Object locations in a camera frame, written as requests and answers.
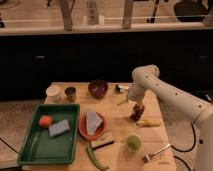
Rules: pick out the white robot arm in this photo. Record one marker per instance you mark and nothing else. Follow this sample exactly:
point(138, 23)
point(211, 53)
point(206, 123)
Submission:
point(198, 111)

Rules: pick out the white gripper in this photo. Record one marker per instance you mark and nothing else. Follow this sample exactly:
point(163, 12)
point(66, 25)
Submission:
point(134, 93)

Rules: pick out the silver fork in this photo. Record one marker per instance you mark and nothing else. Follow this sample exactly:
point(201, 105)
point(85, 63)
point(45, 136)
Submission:
point(148, 157)

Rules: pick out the wooden scrub brush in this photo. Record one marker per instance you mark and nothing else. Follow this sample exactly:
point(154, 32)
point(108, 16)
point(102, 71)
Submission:
point(102, 141)

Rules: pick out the green cup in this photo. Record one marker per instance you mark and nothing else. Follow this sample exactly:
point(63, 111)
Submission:
point(133, 143)

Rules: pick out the blue sponge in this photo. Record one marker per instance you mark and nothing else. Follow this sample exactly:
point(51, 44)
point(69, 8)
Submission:
point(59, 128)

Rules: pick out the dark red grape bunch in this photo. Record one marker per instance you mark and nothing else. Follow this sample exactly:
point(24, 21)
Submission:
point(137, 112)

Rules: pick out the grey folded cloth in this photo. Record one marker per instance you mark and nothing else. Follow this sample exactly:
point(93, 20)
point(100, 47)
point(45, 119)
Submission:
point(93, 121)

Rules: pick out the green chili pepper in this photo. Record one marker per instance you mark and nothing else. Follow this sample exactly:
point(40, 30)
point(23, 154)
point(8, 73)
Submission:
point(93, 159)

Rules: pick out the orange plate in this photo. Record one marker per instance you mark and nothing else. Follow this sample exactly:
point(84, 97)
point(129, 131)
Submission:
point(83, 131)

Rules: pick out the orange fruit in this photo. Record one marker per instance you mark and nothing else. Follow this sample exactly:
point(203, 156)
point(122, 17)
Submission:
point(45, 121)

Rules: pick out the white cup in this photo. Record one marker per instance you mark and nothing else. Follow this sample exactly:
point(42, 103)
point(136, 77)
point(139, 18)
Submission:
point(53, 92)

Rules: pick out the black white small object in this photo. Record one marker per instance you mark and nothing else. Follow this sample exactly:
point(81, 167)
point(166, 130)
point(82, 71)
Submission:
point(120, 88)

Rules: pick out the green plastic tray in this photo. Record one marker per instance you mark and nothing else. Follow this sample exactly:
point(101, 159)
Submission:
point(39, 148)

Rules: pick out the dark red bowl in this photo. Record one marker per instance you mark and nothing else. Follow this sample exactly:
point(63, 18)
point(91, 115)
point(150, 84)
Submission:
point(98, 88)

